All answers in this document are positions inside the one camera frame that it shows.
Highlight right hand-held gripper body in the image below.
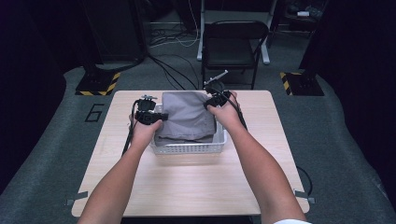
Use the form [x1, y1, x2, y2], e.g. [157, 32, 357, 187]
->
[203, 69, 232, 105]

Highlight white floor cable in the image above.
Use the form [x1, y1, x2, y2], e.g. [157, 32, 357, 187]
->
[148, 0, 201, 49]

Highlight white sleeve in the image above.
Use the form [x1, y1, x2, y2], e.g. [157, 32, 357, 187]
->
[274, 218, 313, 224]

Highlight black yellow striped stand base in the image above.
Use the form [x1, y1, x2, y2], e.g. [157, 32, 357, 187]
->
[75, 70, 121, 97]
[278, 70, 326, 97]

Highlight black cable beside table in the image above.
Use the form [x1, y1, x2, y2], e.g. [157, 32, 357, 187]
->
[294, 163, 314, 198]

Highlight white perforated plastic basket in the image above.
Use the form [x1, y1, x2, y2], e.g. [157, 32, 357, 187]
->
[149, 103, 229, 156]

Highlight person's right hand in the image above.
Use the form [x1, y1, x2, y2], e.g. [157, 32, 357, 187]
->
[206, 90, 245, 129]

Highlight grey shorts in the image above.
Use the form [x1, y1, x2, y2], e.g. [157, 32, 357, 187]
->
[154, 91, 219, 147]

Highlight right hand-held gripper cable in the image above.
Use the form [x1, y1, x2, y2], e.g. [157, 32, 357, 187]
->
[218, 89, 249, 131]

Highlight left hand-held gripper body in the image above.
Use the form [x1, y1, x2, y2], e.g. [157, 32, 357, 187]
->
[134, 94, 162, 126]

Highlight person's left hand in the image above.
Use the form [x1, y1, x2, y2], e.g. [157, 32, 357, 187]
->
[128, 114, 163, 147]

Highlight black cabinet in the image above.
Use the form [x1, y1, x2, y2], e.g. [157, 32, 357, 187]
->
[80, 0, 148, 63]

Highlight black folding chair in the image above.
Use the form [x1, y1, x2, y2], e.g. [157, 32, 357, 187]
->
[200, 20, 271, 91]

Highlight left hand-held gripper cable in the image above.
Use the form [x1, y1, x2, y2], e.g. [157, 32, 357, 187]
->
[121, 99, 140, 157]

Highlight grey tape strip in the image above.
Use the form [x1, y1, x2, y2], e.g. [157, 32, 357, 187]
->
[64, 190, 90, 207]
[291, 188, 317, 205]

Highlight black floor cables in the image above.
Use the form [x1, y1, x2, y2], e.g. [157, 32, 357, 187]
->
[147, 53, 201, 91]

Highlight hand-held gripper cable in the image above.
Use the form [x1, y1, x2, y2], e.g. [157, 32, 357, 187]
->
[121, 99, 140, 157]
[218, 89, 249, 131]

